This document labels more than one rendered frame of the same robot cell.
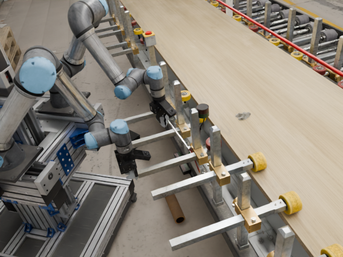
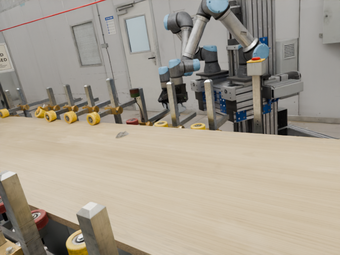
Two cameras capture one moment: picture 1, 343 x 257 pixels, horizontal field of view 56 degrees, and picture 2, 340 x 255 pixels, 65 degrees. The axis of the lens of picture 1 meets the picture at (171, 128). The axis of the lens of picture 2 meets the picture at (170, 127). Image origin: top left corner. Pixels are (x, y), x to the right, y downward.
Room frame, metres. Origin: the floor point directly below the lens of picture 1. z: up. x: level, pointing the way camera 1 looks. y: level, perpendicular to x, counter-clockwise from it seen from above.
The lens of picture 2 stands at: (2.67, -1.13, 1.38)
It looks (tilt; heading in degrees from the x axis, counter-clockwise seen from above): 18 degrees down; 139
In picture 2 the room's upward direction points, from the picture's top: 9 degrees counter-clockwise
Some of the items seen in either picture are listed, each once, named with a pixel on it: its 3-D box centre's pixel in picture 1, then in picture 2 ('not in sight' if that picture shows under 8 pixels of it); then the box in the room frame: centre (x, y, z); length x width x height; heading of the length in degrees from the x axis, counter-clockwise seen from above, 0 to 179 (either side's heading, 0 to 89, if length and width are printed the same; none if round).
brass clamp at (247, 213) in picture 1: (246, 213); (90, 109); (0.75, -0.24, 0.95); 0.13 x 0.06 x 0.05; 13
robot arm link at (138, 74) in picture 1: (137, 77); (189, 66); (1.49, 0.14, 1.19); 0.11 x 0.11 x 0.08; 59
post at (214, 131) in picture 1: (216, 169); (116, 111); (1.02, -0.17, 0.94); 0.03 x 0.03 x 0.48; 13
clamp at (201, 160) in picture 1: (199, 152); (142, 125); (1.24, -0.12, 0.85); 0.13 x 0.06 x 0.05; 13
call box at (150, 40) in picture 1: (149, 39); (256, 68); (2.00, 0.06, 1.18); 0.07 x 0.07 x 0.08; 13
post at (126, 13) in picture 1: (131, 37); not in sight; (2.72, 0.23, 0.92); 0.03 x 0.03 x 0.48; 13
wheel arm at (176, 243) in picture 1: (233, 222); (95, 107); (0.72, -0.18, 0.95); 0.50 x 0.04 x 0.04; 103
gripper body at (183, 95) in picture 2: (158, 103); (179, 93); (1.46, 0.05, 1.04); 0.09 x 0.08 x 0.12; 33
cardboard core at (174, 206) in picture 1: (173, 204); not in sight; (1.57, 0.07, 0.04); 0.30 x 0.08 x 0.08; 13
